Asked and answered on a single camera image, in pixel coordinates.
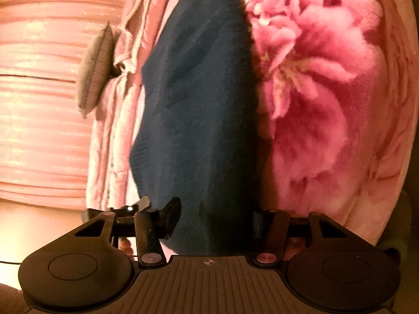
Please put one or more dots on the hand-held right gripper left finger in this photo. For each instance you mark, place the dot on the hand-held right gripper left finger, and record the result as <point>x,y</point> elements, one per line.
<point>171,217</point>

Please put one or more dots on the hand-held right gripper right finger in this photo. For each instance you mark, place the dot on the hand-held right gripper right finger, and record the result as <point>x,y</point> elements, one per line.
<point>260,224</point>

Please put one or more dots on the dark blue sweater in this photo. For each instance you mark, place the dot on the dark blue sweater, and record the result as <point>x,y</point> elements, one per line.
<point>196,104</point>

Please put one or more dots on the crumpled light pink sheet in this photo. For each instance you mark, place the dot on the crumpled light pink sheet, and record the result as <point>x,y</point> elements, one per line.
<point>111,137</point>

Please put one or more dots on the pink floral fleece blanket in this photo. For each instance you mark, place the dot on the pink floral fleece blanket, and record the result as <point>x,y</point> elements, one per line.
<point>327,88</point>

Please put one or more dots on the green ribbed pillow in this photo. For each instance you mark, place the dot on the green ribbed pillow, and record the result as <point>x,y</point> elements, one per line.
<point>95,68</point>

